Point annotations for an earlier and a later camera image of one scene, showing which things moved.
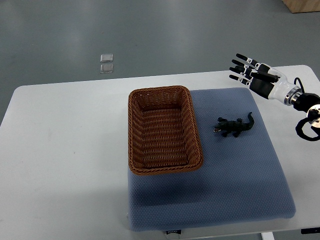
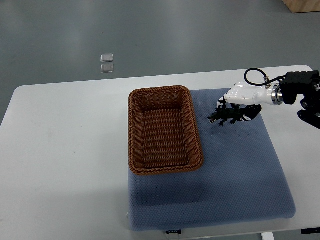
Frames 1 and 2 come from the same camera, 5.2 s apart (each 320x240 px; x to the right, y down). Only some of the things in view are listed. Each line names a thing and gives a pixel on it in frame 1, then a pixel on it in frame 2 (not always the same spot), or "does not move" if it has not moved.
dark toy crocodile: (234, 127) to (235, 113)
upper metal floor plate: (106, 57) does not move
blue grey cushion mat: (241, 179) does not move
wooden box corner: (302, 6) does not move
